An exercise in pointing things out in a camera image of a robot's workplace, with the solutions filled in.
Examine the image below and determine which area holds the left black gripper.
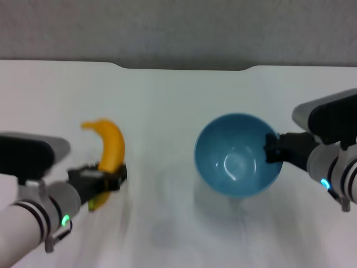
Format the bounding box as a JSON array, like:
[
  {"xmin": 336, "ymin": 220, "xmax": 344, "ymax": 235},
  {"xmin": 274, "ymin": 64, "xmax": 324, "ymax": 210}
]
[{"xmin": 67, "ymin": 161, "xmax": 128, "ymax": 208}]

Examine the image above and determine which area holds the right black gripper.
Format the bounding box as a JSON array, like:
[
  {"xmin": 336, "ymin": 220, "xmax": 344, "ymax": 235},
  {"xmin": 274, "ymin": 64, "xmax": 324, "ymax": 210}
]
[{"xmin": 263, "ymin": 132, "xmax": 317, "ymax": 172}]

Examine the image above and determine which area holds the yellow banana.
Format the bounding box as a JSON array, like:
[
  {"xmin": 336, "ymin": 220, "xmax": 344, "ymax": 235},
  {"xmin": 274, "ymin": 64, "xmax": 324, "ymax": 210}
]
[{"xmin": 80, "ymin": 119, "xmax": 126, "ymax": 212}]

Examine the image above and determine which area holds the blue bowl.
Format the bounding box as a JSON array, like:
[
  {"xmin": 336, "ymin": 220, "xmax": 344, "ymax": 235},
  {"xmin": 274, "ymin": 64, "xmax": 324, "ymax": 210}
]
[{"xmin": 194, "ymin": 112, "xmax": 283, "ymax": 199}]

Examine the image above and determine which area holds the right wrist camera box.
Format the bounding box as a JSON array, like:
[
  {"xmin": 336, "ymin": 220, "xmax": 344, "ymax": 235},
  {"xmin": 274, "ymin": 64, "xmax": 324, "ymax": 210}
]
[{"xmin": 291, "ymin": 88, "xmax": 357, "ymax": 146}]

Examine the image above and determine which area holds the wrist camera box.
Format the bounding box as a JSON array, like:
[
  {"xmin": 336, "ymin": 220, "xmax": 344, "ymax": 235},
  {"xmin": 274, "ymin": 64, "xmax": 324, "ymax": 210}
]
[
  {"xmin": 0, "ymin": 132, "xmax": 72, "ymax": 185},
  {"xmin": 291, "ymin": 88, "xmax": 357, "ymax": 146}
]

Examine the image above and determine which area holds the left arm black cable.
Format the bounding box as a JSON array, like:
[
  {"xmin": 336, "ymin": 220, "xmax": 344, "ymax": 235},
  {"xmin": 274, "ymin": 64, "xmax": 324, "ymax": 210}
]
[{"xmin": 44, "ymin": 219, "xmax": 74, "ymax": 253}]

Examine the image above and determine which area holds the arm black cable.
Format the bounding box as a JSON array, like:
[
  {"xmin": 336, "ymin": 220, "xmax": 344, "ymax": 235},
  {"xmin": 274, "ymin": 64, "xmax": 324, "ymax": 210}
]
[
  {"xmin": 44, "ymin": 219, "xmax": 74, "ymax": 253},
  {"xmin": 327, "ymin": 189, "xmax": 351, "ymax": 213}
]

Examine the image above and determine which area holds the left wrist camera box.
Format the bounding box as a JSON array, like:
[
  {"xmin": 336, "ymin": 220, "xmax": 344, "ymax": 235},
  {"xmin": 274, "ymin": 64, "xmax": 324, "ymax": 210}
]
[{"xmin": 0, "ymin": 132, "xmax": 72, "ymax": 185}]

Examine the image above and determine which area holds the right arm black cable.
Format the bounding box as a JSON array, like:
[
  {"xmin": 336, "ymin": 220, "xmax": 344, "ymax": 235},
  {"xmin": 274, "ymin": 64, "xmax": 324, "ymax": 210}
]
[{"xmin": 327, "ymin": 189, "xmax": 351, "ymax": 213}]

